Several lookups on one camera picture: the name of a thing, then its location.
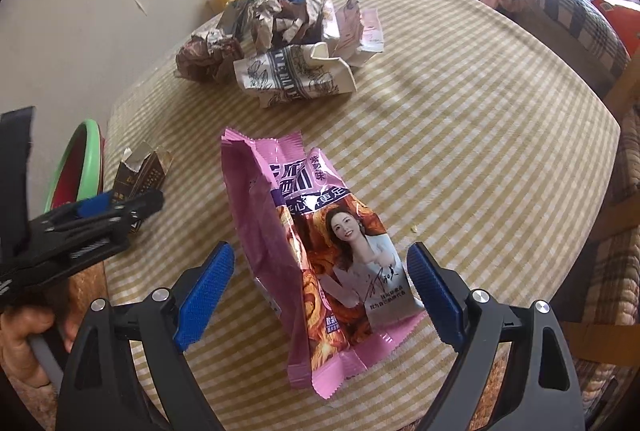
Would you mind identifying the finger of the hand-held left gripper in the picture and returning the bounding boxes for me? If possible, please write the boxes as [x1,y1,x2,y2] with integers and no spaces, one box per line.
[29,188,167,238]
[30,225,133,283]

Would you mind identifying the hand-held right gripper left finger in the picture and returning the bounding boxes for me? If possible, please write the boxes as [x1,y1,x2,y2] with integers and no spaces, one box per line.
[57,241,236,431]

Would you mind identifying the brown wrapper ball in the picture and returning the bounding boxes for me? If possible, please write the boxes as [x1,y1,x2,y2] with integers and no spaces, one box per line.
[175,31,246,85]

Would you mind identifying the pink snack bag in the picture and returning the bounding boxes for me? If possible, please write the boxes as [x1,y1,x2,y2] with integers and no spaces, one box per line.
[221,127,427,400]

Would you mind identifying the wooden chair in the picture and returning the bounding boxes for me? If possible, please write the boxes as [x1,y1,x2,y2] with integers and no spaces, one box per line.
[560,56,640,362]

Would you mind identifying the person's left hand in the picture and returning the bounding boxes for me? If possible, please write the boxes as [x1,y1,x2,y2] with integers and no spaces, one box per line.
[0,305,77,390]

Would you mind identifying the light pink wrapper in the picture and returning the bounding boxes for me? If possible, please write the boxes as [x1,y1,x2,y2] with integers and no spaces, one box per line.
[332,0,386,68]

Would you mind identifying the white printed paper bag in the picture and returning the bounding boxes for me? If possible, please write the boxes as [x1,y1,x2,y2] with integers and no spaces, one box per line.
[233,42,358,108]

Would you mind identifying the red bin with green rim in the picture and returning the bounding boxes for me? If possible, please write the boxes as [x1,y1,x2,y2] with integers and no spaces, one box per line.
[44,120,107,212]

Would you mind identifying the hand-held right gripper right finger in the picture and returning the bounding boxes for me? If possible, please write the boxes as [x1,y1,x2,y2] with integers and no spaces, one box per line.
[406,241,586,431]

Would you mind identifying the crumpled brown white wrapper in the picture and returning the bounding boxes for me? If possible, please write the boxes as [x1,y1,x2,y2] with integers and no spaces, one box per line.
[251,0,336,48]

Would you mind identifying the crumpled silver wrapper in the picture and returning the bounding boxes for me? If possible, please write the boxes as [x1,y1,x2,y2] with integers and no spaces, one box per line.
[219,0,257,38]

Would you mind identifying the brown cigarette pack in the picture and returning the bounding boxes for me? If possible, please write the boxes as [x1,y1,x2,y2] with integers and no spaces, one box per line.
[112,141,174,237]

